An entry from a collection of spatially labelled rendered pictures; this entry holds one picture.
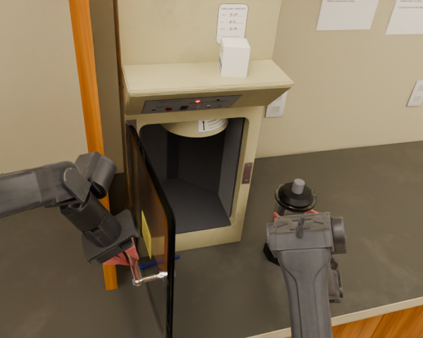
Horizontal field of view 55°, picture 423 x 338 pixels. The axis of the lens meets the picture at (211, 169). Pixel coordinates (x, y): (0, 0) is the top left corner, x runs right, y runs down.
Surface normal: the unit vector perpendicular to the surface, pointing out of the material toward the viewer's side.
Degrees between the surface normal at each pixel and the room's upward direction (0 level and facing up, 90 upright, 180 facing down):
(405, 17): 90
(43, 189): 67
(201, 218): 0
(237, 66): 90
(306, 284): 43
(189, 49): 90
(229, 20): 90
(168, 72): 0
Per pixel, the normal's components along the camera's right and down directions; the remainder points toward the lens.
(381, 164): 0.07, -0.80
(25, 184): 0.80, -0.17
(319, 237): -0.30, -0.25
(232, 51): 0.08, 0.60
